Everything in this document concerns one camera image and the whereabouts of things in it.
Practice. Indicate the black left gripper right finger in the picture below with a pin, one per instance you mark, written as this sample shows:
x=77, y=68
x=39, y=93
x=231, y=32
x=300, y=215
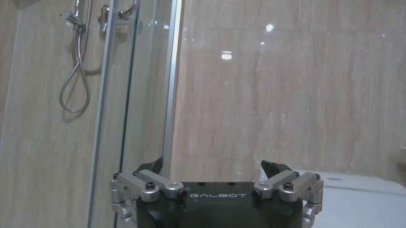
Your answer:
x=287, y=183

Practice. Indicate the aluminium shower frame post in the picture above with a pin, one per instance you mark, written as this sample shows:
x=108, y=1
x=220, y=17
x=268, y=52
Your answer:
x=171, y=83

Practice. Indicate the glass shower door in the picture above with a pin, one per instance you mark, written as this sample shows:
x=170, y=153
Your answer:
x=95, y=114

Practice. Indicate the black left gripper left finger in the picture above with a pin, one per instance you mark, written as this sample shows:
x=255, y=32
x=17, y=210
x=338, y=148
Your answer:
x=148, y=184

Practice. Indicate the chrome shower mixer valve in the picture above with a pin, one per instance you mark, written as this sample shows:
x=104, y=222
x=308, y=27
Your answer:
x=73, y=16

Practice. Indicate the white toilet tank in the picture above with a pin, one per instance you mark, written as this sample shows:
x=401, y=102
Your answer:
x=355, y=199

